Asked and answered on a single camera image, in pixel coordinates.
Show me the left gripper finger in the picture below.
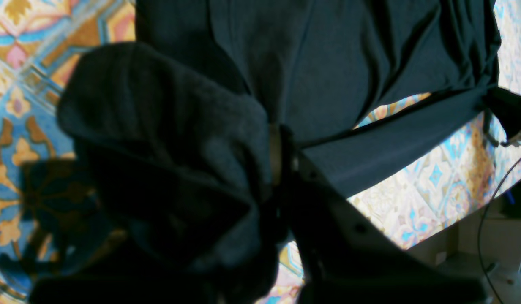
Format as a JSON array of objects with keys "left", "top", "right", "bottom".
[{"left": 269, "top": 125, "right": 487, "bottom": 304}]

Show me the patterned tablecloth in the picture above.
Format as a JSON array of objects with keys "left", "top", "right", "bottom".
[{"left": 0, "top": 0, "right": 521, "bottom": 304}]

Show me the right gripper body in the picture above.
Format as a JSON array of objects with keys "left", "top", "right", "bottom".
[{"left": 483, "top": 87, "right": 521, "bottom": 147}]

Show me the black t-shirt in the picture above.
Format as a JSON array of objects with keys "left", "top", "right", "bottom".
[{"left": 29, "top": 0, "right": 500, "bottom": 304}]

